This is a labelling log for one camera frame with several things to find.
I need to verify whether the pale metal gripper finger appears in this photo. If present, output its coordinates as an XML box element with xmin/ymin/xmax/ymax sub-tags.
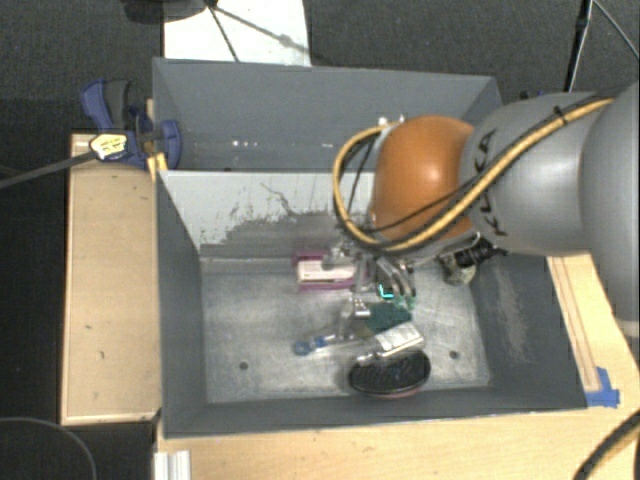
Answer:
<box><xmin>335</xmin><ymin>294</ymin><xmax>373</xmax><ymax>342</ymax></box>

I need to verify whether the dark green sponge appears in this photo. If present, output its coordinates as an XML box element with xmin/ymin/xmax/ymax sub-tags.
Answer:
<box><xmin>368</xmin><ymin>301</ymin><xmax>415</xmax><ymax>335</ymax></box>

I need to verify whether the purple and white box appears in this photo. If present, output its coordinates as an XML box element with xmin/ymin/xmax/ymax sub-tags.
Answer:
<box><xmin>291</xmin><ymin>249</ymin><xmax>362</xmax><ymax>294</ymax></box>

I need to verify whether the silver foil packet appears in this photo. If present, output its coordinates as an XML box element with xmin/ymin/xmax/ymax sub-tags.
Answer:
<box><xmin>373</xmin><ymin>323</ymin><xmax>426</xmax><ymax>358</ymax></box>

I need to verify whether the blue small tool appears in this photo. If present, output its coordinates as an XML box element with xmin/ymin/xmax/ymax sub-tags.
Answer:
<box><xmin>292</xmin><ymin>334</ymin><xmax>342</xmax><ymax>357</ymax></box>

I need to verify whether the black oval brush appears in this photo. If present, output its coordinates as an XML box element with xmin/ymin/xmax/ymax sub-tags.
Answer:
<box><xmin>346</xmin><ymin>349</ymin><xmax>432</xmax><ymax>398</ymax></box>

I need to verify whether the grey metal bin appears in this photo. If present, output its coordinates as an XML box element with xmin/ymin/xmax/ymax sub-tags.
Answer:
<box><xmin>151</xmin><ymin>56</ymin><xmax>589</xmax><ymax>439</ymax></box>

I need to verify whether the pale wood flat board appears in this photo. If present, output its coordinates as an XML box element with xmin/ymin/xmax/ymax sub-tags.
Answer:
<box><xmin>59</xmin><ymin>132</ymin><xmax>164</xmax><ymax>427</ymax></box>

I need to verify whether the black cylinder on white bracket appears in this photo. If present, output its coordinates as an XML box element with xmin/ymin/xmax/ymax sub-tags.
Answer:
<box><xmin>438</xmin><ymin>234</ymin><xmax>509</xmax><ymax>286</ymax></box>

